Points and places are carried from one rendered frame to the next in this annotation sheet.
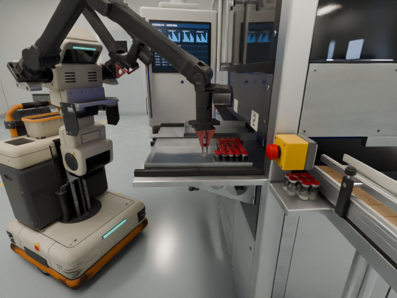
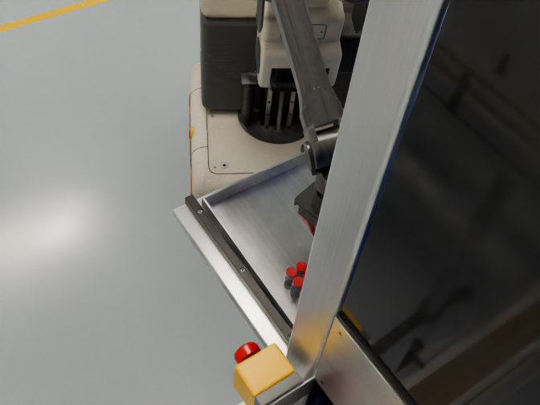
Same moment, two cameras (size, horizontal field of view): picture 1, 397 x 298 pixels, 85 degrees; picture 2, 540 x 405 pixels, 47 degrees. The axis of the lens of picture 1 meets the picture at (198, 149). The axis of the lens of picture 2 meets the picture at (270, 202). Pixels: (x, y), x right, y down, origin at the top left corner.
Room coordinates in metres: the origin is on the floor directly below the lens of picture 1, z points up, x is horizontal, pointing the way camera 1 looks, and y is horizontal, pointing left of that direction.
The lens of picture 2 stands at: (0.27, -0.50, 1.88)
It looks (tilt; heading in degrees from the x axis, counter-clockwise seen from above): 52 degrees down; 52
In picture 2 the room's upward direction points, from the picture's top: 7 degrees clockwise
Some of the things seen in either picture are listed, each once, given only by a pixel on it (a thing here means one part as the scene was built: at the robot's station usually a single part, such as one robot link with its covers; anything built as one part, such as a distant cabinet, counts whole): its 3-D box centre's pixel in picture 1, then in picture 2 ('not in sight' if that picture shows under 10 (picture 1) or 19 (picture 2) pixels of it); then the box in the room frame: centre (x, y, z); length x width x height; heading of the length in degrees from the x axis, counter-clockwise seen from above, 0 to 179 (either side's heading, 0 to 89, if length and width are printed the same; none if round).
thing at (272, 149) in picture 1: (274, 151); (249, 357); (0.51, -0.19, 0.99); 0.04 x 0.04 x 0.04; 2
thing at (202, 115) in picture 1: (204, 116); (328, 198); (0.77, -0.02, 1.03); 0.10 x 0.07 x 0.07; 106
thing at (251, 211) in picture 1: (221, 133); not in sight; (1.62, -0.17, 0.73); 1.98 x 0.01 x 0.25; 2
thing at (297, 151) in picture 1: (292, 151); (266, 382); (0.51, -0.24, 0.99); 0.08 x 0.07 x 0.07; 92
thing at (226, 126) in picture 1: (217, 129); not in sight; (1.10, -0.10, 0.90); 0.34 x 0.26 x 0.04; 92
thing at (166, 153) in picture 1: (197, 153); (304, 237); (0.75, 0.00, 0.90); 0.34 x 0.26 x 0.04; 91
